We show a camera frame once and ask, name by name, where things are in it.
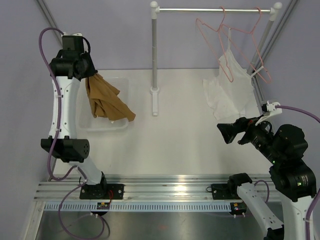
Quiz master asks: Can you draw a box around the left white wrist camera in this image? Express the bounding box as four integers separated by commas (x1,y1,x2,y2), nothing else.
62,34,84,53

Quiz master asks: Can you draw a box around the white slotted cable duct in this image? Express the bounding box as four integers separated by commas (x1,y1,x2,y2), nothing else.
44,201,231,213

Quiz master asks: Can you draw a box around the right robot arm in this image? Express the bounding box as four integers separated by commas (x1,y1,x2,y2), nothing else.
217,117,319,240

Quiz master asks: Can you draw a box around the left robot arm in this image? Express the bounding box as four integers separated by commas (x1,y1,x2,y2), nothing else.
40,33,108,199

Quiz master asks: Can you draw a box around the clear plastic basket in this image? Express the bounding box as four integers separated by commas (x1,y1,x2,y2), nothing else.
76,77,129,133

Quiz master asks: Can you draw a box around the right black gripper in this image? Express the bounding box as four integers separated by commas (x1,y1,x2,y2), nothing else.
217,112,284,164

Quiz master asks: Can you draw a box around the white metal clothes rack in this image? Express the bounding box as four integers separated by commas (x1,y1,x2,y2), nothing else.
150,1,283,117

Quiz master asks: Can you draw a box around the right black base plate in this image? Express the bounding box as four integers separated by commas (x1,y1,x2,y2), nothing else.
206,183,241,200

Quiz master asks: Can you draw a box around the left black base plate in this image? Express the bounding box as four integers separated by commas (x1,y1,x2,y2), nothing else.
79,183,125,200

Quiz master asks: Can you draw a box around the brown tank top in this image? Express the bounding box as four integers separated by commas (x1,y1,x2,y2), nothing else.
85,73,136,122

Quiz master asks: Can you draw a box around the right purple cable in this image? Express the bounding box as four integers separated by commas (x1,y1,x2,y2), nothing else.
274,105,320,240

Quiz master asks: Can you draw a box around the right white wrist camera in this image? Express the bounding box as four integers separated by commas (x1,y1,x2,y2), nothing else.
255,100,282,126

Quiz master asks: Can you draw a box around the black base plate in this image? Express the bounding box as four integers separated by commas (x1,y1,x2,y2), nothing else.
206,183,241,200
79,183,125,200

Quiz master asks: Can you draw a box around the pink wire hanger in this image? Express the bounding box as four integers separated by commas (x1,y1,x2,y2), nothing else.
219,7,277,84
195,6,234,83

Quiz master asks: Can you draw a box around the aluminium mounting rail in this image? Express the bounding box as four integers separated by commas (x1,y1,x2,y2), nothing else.
33,174,286,202

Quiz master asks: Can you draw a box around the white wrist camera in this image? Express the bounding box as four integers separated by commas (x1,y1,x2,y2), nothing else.
255,100,282,126
62,34,84,53

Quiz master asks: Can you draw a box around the white camisole top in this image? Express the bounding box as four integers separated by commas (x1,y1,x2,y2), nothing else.
202,28,254,121

